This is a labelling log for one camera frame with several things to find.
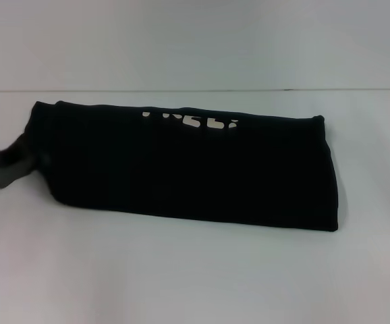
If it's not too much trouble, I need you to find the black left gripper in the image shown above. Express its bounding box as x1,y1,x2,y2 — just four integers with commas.
0,133,40,190

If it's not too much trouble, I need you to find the black t-shirt with white print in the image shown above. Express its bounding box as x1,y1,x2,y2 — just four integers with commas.
24,99,340,233

